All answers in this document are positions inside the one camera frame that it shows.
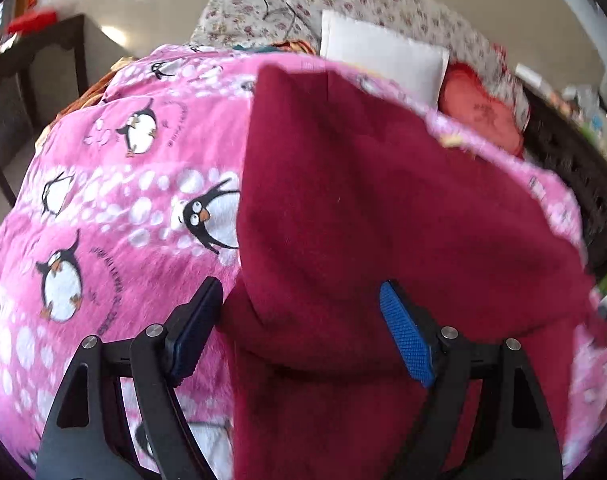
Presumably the dark wooden side table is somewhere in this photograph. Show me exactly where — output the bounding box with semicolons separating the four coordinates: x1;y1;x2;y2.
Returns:
0;13;130;208

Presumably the yellow red folded cloth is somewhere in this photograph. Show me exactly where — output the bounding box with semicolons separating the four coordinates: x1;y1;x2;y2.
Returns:
233;39;317;55

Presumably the dark wooden headboard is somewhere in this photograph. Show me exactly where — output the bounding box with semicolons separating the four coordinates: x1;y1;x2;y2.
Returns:
524;86;607;280

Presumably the dark red garment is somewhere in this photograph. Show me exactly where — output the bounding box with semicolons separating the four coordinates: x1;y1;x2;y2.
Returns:
220;65;594;479

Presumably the pink penguin blanket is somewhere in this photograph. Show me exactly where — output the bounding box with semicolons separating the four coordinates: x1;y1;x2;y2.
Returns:
0;46;607;478

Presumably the red box on table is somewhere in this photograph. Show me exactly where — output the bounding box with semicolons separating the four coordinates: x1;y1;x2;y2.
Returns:
8;9;58;35

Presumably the white pillow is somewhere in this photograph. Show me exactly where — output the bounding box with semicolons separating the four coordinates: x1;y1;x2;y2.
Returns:
320;10;450;107

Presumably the red heart cushion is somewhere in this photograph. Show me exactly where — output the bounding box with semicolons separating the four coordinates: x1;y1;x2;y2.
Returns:
438;63;523;157

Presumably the floral grey quilt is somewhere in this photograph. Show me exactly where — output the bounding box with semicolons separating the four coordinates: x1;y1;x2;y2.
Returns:
189;0;529;128

